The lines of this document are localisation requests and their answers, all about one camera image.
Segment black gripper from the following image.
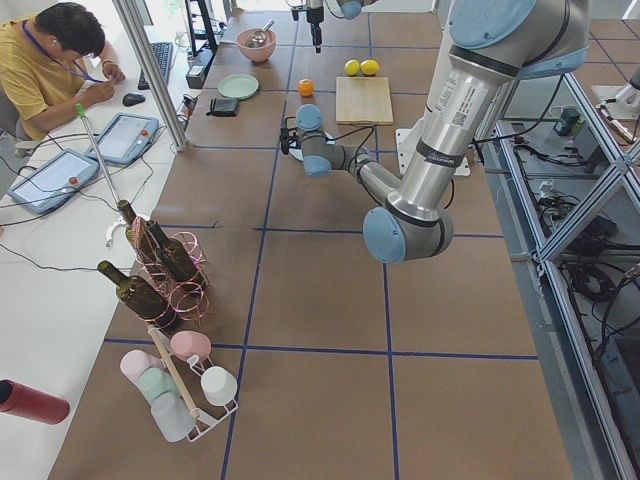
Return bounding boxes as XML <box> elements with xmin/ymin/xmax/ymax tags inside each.
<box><xmin>306</xmin><ymin>7</ymin><xmax>324</xmax><ymax>53</ymax></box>

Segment orange fruit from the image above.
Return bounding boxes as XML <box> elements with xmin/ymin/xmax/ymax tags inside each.
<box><xmin>297</xmin><ymin>79</ymin><xmax>315</xmax><ymax>98</ymax></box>

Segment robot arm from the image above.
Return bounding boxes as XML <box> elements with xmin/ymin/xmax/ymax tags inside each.
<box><xmin>295</xmin><ymin>1</ymin><xmax>591</xmax><ymax>263</ymax></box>
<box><xmin>304</xmin><ymin>0</ymin><xmax>376</xmax><ymax>54</ymax></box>

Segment light green plate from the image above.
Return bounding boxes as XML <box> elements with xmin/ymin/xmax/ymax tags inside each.
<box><xmin>217</xmin><ymin>74</ymin><xmax>260</xmax><ymax>100</ymax></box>

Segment yellow lemon near board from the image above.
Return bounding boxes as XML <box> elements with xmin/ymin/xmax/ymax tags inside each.
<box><xmin>343</xmin><ymin>59</ymin><xmax>361</xmax><ymax>77</ymax></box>

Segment metal scoop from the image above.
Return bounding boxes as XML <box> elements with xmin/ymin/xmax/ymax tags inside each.
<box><xmin>245</xmin><ymin>19</ymin><xmax>275</xmax><ymax>48</ymax></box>

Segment pink bowl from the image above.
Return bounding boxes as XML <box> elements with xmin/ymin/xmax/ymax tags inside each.
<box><xmin>236</xmin><ymin>28</ymin><xmax>276</xmax><ymax>63</ymax></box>

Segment yellow lemon outer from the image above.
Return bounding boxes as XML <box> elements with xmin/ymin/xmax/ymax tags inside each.
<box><xmin>360</xmin><ymin>59</ymin><xmax>380</xmax><ymax>76</ymax></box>

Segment wooden cutting board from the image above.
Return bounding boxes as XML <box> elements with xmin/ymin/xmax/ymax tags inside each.
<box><xmin>335</xmin><ymin>77</ymin><xmax>394</xmax><ymax>125</ymax></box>

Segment folded grey cloth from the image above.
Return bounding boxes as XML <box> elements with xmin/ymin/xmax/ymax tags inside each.
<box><xmin>206</xmin><ymin>97</ymin><xmax>240</xmax><ymax>117</ymax></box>

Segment black keyboard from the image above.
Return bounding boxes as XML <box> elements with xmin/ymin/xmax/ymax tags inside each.
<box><xmin>137</xmin><ymin>41</ymin><xmax>175</xmax><ymax>92</ymax></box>

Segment black computer mouse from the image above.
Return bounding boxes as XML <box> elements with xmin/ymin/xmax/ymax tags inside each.
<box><xmin>122</xmin><ymin>92</ymin><xmax>146</xmax><ymax>107</ymax></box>

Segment teach pendant far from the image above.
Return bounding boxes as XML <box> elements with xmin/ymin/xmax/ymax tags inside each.
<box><xmin>96</xmin><ymin>112</ymin><xmax>159</xmax><ymax>166</ymax></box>

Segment teach pendant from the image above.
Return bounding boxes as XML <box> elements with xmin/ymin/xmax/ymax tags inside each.
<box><xmin>96</xmin><ymin>112</ymin><xmax>159</xmax><ymax>166</ymax></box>
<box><xmin>8</xmin><ymin>149</ymin><xmax>99</xmax><ymax>214</ymax></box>

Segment seated person yellow shirt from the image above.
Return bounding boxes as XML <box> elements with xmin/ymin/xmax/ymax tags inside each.
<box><xmin>1</xmin><ymin>2</ymin><xmax>126</xmax><ymax>140</ymax></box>

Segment teach pendant near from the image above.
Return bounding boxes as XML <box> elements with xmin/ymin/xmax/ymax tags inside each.
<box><xmin>8</xmin><ymin>149</ymin><xmax>99</xmax><ymax>214</ymax></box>

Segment dark green wine bottle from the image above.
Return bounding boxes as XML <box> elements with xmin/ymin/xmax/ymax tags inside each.
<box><xmin>97</xmin><ymin>260</ymin><xmax>176</xmax><ymax>329</ymax></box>

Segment pink cup on rack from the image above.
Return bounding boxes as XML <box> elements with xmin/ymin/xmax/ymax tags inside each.
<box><xmin>170</xmin><ymin>330</ymin><xmax>212</xmax><ymax>361</ymax></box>

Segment white cup rack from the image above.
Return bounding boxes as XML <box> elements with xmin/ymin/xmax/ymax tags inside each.
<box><xmin>148</xmin><ymin>327</ymin><xmax>239</xmax><ymax>443</ymax></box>

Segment white cup on rack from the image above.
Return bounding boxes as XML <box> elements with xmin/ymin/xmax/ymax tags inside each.
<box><xmin>201</xmin><ymin>366</ymin><xmax>238</xmax><ymax>406</ymax></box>

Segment light pink cup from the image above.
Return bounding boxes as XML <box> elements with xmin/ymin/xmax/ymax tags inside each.
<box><xmin>120</xmin><ymin>350</ymin><xmax>165</xmax><ymax>386</ymax></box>

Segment mint green cup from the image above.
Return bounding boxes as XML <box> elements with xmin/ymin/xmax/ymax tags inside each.
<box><xmin>136</xmin><ymin>367</ymin><xmax>179</xmax><ymax>404</ymax></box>

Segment translucent white cup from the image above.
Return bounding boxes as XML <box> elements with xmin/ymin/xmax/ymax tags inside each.
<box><xmin>150</xmin><ymin>392</ymin><xmax>196</xmax><ymax>442</ymax></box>

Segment red thermos bottle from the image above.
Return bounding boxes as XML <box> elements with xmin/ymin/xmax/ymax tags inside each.
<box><xmin>1</xmin><ymin>379</ymin><xmax>70</xmax><ymax>425</ymax></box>

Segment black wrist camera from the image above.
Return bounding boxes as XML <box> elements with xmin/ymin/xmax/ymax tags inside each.
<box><xmin>288</xmin><ymin>1</ymin><xmax>304</xmax><ymax>21</ymax></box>
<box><xmin>279</xmin><ymin>127</ymin><xmax>290</xmax><ymax>155</ymax></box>

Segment aluminium frame post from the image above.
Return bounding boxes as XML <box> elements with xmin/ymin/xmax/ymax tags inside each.
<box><xmin>112</xmin><ymin>0</ymin><xmax>188</xmax><ymax>152</ymax></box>

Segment copper wire bottle rack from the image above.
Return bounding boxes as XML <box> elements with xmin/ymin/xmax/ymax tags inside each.
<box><xmin>126</xmin><ymin>216</ymin><xmax>212</xmax><ymax>327</ymax></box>

